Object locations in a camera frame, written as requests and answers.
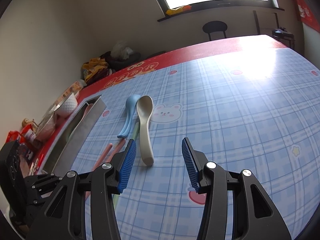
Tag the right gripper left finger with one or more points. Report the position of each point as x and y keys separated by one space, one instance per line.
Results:
x=63 y=215

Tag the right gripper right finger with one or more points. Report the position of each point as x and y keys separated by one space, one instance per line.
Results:
x=255 y=216

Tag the pink chopstick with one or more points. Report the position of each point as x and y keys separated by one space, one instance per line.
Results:
x=103 y=156
x=117 y=149

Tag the blue spoon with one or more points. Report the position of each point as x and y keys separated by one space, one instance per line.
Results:
x=130 y=105

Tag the beige spoon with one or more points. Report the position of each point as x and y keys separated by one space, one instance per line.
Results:
x=144 y=110

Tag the pink spoon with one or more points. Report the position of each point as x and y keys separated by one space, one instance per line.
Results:
x=88 y=108

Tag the steel utensil tray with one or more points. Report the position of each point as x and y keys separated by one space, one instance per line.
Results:
x=70 y=139

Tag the plastic covered pink bowl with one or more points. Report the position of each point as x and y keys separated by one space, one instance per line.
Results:
x=46 y=127

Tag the white ceramic bowl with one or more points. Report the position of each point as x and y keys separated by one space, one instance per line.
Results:
x=67 y=106

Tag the blue plaid table mat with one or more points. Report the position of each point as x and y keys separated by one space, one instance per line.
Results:
x=258 y=112

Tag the yellow clothes pile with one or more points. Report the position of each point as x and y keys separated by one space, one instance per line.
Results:
x=92 y=68

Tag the white plastic bag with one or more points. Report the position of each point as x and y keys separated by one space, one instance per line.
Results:
x=121 y=51

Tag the red table cover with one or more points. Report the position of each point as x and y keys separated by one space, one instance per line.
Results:
x=252 y=44

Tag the black rice cooker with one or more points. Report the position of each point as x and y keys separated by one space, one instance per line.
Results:
x=281 y=34

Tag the black round stool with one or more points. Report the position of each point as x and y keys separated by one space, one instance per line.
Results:
x=213 y=27

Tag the red cloth on refrigerator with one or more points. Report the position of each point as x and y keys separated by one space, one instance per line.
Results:
x=306 y=15

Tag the yellow item on sill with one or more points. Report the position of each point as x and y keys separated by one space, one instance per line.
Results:
x=178 y=10

